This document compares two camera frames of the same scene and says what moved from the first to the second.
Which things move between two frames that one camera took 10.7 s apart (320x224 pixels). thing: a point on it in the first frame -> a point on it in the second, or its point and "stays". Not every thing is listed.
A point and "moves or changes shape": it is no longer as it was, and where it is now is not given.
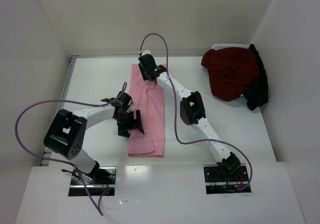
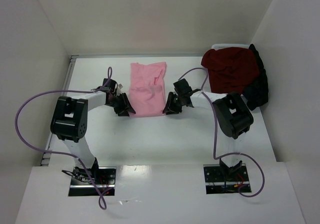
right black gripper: x=144 y=61 -> x=174 y=103
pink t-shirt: x=148 y=96 moves or changes shape
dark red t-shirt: x=230 y=70 stays
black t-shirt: x=256 y=94 stays
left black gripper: x=135 y=123 -> x=120 y=104
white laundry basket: x=217 y=46 stays
